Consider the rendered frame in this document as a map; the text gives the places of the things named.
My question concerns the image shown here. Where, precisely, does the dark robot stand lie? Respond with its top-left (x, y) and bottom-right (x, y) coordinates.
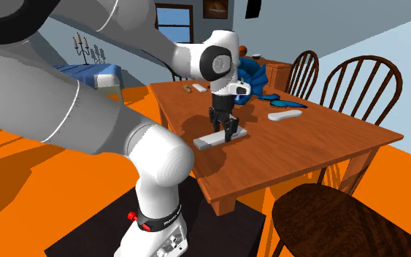
top-left (44, 174), bottom-right (266, 257)

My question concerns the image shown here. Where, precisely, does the brown wooden sideboard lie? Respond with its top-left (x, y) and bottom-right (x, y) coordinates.
top-left (243, 55), bottom-right (293, 93)

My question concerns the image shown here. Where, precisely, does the blue draped cloth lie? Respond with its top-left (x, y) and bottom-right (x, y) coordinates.
top-left (234, 56), bottom-right (308, 109)

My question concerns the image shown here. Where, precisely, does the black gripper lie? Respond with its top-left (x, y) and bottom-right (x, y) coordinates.
top-left (208, 93), bottom-right (240, 143)

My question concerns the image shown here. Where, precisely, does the brown wooden table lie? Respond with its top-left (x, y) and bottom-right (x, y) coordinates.
top-left (150, 80), bottom-right (404, 217)

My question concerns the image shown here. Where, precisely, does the dark brown wooden chair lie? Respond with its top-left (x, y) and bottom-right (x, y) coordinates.
top-left (318, 55), bottom-right (404, 126)
top-left (284, 50), bottom-right (320, 101)
top-left (270, 183), bottom-right (411, 257)

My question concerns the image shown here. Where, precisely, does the dark framed window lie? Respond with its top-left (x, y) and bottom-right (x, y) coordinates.
top-left (154, 3), bottom-right (195, 45)

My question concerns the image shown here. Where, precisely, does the grey flat rectangular block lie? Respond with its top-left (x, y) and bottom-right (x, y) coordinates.
top-left (193, 126), bottom-right (248, 150)

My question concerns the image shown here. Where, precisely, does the black candelabra with candles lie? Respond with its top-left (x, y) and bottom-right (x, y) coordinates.
top-left (72, 32), bottom-right (91, 66)

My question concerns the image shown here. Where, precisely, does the dark framed wall picture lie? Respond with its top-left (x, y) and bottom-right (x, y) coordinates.
top-left (202, 0), bottom-right (229, 20)

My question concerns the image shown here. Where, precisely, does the white oblong remote control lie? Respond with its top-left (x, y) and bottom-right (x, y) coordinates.
top-left (267, 109), bottom-right (303, 122)

